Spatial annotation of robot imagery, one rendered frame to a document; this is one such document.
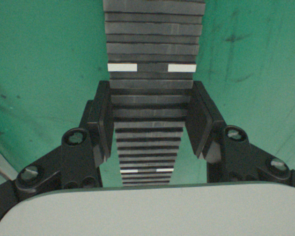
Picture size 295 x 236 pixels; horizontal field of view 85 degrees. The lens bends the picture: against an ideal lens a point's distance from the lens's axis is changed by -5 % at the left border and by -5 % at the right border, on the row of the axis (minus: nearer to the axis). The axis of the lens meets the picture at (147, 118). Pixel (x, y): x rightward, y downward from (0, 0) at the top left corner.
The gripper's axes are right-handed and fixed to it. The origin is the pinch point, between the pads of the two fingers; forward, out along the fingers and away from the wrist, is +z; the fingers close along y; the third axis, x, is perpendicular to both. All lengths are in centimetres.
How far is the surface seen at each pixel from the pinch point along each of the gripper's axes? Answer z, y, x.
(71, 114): 4.2, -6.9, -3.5
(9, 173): 3.2, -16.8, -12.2
